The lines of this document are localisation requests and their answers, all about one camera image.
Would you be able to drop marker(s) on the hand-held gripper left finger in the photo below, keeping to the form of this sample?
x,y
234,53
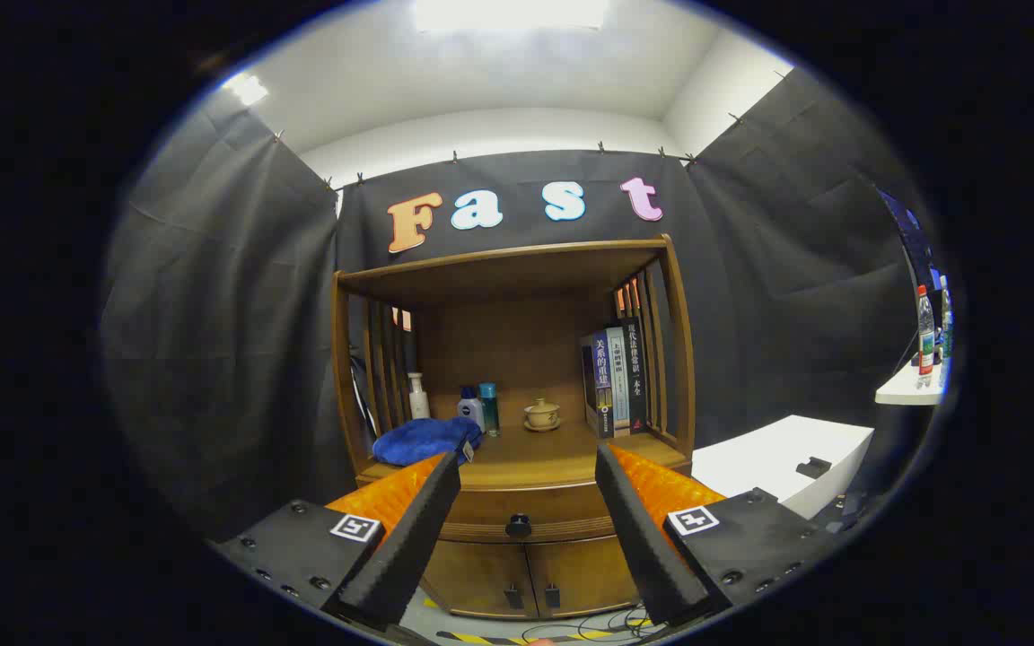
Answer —
x,y
409,538

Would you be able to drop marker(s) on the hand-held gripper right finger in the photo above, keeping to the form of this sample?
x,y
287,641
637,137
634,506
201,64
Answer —
x,y
647,538

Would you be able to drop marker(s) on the wooden drawer with black knob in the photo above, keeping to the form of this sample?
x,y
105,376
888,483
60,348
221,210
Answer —
x,y
557,507

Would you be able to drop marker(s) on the wooden cabinet door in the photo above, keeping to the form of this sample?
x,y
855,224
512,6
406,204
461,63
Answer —
x,y
584,574
472,574

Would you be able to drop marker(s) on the wooden countertop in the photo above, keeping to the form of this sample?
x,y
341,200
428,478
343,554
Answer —
x,y
544,453

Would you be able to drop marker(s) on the wooden cabinet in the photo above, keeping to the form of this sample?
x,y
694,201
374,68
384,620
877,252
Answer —
x,y
517,341

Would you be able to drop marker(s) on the blue towel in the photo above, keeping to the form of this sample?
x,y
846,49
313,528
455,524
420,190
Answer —
x,y
423,441

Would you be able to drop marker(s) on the yellow black floor tape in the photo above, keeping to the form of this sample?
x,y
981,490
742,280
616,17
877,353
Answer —
x,y
481,639

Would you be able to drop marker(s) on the white pump bottle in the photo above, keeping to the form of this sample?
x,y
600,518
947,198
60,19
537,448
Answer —
x,y
418,402

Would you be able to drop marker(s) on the white bottle with blue cap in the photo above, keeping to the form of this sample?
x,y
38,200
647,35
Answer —
x,y
471,411

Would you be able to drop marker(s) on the teal blue bottle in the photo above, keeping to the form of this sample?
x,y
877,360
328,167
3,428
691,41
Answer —
x,y
489,408

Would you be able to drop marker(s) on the book with blue spine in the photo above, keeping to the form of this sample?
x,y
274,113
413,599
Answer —
x,y
598,386

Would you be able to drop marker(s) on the lidded ceramic tea cup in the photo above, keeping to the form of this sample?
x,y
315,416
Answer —
x,y
542,414

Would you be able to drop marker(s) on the book with pale spine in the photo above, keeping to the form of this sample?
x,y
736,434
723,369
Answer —
x,y
620,377

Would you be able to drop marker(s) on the white shelf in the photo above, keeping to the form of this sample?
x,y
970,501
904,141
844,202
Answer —
x,y
903,390

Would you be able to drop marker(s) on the water bottle with red label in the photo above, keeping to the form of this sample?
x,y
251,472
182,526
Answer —
x,y
925,341

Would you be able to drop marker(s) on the green bottle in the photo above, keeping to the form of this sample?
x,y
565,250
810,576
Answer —
x,y
945,336

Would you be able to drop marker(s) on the dark monitor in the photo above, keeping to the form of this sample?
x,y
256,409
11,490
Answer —
x,y
912,238

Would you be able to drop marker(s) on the small ceiling light panel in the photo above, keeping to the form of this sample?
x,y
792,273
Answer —
x,y
248,88

